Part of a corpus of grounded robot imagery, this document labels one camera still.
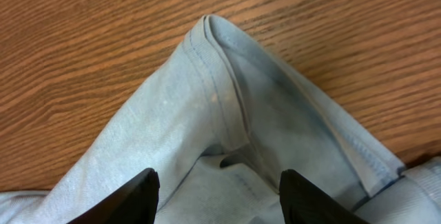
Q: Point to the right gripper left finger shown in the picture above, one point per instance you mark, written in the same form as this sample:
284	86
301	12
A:
135	202

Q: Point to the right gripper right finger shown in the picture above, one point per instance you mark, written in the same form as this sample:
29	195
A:
304	203

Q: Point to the light blue t-shirt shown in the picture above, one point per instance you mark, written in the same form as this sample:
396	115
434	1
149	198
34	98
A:
219	121

